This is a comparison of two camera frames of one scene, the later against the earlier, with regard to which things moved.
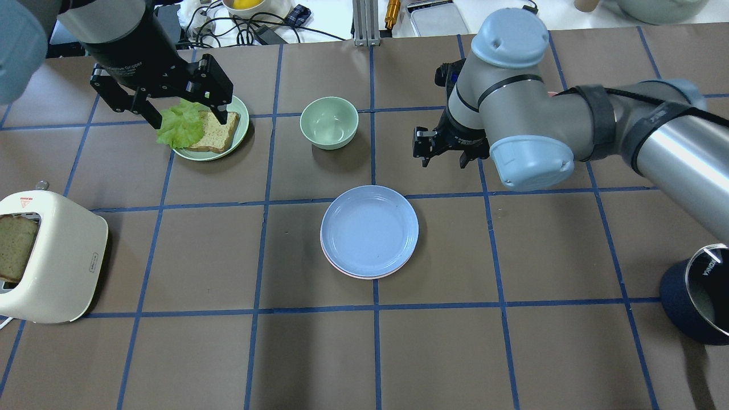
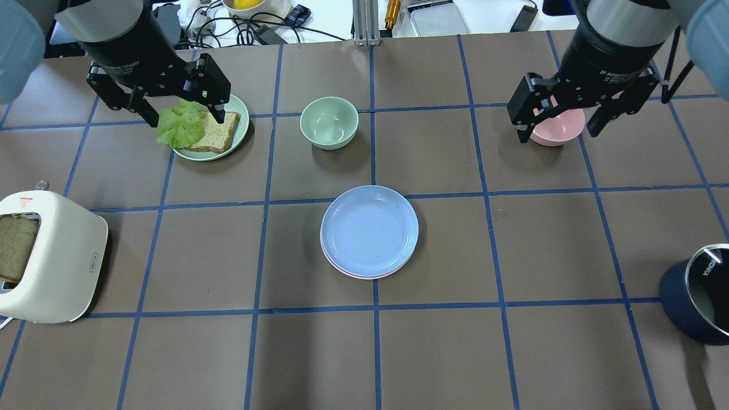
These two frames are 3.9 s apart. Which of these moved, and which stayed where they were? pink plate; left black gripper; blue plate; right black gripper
Moved: right black gripper
Stayed: pink plate; left black gripper; blue plate
